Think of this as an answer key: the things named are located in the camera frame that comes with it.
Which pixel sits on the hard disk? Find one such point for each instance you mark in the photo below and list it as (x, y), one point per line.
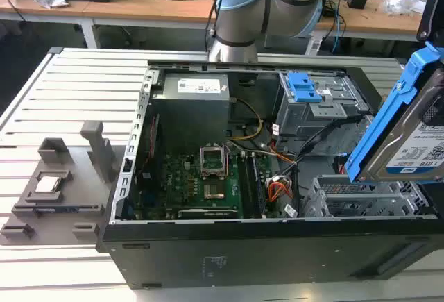
(399, 135)

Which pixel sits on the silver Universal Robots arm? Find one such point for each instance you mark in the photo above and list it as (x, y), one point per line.
(239, 21)

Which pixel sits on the grey metal disk bay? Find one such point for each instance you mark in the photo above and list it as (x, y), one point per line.
(357, 205)

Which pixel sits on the black RAM slot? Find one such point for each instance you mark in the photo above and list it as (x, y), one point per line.
(245, 187)

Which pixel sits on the clear plastic bag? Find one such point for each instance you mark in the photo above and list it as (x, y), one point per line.
(402, 3)

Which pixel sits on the blue plastic drive latch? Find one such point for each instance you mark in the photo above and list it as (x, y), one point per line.
(303, 88)

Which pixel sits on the grey metal drive cage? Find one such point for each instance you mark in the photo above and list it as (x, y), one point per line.
(301, 121)

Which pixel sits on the installed RAM stick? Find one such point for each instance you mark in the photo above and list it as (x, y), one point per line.
(259, 187)

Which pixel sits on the thin metal locking lever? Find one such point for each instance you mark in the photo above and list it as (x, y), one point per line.
(228, 163)

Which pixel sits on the grey power supply unit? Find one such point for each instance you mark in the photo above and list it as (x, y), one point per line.
(190, 111)

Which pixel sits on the wooden desk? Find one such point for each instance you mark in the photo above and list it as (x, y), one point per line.
(27, 10)
(156, 7)

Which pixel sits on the CPU socket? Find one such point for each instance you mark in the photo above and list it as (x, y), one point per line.
(214, 192)

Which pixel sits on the green motherboard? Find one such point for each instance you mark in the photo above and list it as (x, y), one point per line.
(187, 184)

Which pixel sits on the black graphics card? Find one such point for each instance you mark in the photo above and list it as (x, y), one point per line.
(208, 212)

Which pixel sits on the black PC case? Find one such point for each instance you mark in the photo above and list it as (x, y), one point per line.
(243, 257)

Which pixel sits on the dark RAM stick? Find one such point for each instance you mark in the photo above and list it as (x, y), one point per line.
(66, 208)

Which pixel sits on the silver CPU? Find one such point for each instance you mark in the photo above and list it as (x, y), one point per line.
(48, 184)

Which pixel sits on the grey parts rack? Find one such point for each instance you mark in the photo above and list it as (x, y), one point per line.
(52, 222)

